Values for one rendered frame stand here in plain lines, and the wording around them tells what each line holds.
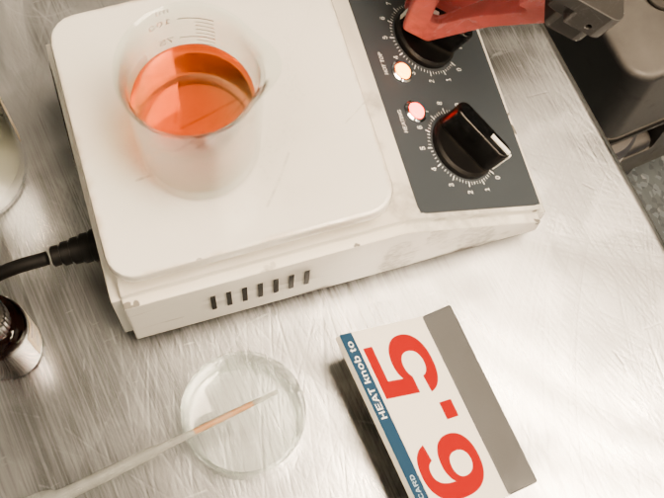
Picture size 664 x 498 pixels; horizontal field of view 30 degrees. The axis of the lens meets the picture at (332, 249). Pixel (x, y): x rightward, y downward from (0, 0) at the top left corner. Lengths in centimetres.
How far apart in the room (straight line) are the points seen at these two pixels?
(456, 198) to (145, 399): 17
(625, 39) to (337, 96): 62
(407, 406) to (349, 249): 8
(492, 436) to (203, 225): 17
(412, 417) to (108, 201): 16
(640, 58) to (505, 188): 55
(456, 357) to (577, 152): 12
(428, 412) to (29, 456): 18
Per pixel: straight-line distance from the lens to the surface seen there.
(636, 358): 59
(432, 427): 54
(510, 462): 57
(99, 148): 51
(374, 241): 52
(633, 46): 110
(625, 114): 116
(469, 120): 54
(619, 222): 61
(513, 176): 57
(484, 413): 57
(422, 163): 53
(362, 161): 50
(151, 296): 51
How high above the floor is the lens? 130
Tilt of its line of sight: 72 degrees down
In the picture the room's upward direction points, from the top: 9 degrees clockwise
